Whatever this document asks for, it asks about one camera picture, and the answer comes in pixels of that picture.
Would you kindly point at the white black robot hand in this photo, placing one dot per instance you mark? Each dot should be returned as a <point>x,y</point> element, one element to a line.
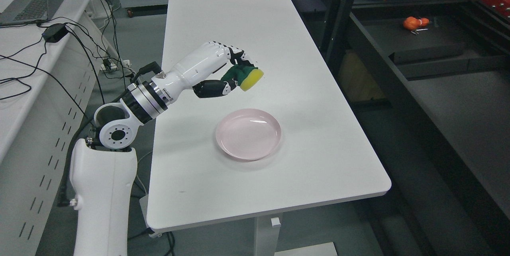
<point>201,70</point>

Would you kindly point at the green yellow sponge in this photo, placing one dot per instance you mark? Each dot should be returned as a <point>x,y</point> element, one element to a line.
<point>243,76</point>

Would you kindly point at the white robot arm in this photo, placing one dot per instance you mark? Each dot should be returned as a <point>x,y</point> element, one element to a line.
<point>103,169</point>

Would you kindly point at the orange object on shelf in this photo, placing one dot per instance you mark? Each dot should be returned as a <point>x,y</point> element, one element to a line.
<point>412,23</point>

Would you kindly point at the pink round plate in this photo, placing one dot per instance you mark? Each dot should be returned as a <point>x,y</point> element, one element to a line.
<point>248,134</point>

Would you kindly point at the white power strip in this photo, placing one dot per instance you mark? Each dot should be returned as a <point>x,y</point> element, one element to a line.
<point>110,65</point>

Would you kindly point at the white folding table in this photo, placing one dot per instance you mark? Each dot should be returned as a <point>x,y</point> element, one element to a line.
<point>324,156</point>

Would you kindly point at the black power adapter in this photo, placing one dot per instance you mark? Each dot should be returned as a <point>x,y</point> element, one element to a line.
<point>55,32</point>

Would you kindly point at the white perforated side desk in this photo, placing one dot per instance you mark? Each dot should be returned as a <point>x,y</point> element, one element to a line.
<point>47,88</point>

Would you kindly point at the grey laptop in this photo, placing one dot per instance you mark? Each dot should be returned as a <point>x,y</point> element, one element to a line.
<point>29,11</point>

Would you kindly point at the black metal rack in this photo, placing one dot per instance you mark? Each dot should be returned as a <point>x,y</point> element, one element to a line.
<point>450,84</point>

